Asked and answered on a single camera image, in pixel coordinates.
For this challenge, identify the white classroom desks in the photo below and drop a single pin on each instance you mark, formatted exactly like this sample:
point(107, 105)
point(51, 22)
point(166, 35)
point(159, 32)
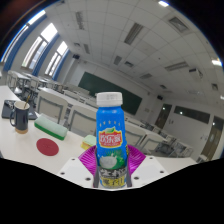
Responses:
point(71, 100)

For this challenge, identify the black wall speaker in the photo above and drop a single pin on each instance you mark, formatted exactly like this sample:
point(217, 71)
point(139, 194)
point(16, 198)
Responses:
point(160, 97)
point(76, 56)

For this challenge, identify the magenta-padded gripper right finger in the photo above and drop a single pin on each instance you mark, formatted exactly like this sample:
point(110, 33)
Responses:
point(150, 168)

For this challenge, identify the dark brown door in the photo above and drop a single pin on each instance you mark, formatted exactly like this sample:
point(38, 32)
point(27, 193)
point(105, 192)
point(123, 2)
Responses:
point(163, 116)
point(213, 136)

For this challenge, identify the dark high wall window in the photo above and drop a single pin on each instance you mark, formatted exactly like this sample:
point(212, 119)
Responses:
point(191, 114)

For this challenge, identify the green chalkboard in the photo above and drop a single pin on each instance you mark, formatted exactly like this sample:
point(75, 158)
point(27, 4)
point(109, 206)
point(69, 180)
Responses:
point(90, 83)

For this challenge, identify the wooden stir stick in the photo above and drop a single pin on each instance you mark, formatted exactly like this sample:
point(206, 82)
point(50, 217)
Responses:
point(26, 100)

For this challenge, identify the flat round red coaster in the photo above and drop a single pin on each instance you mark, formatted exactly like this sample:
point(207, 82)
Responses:
point(47, 147)

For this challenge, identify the dark flat notebook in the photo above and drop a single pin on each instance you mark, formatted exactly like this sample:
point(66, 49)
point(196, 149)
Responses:
point(6, 111)

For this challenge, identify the white classroom chairs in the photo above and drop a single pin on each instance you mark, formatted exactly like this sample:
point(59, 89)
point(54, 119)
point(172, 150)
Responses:
point(51, 105)

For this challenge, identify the blue drink bottle white cap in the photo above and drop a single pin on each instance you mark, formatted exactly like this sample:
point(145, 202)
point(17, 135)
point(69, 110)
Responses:
point(111, 126)

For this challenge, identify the dark navy mug cork base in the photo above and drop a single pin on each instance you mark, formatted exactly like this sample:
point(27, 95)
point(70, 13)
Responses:
point(21, 120)

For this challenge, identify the ceiling lights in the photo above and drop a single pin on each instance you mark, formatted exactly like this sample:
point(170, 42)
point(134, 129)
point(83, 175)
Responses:
point(133, 33)

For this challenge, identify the green and white sponge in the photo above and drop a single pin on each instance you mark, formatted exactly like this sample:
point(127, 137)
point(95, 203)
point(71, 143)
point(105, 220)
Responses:
point(50, 126)

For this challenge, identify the blue curtain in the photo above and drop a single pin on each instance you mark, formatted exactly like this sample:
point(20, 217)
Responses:
point(61, 65)
point(45, 55)
point(16, 50)

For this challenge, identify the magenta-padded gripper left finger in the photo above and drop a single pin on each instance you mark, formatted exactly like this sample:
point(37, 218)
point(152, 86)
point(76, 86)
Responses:
point(75, 168)

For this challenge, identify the large window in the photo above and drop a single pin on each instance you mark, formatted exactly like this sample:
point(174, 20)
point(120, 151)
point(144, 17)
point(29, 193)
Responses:
point(61, 48)
point(48, 33)
point(35, 18)

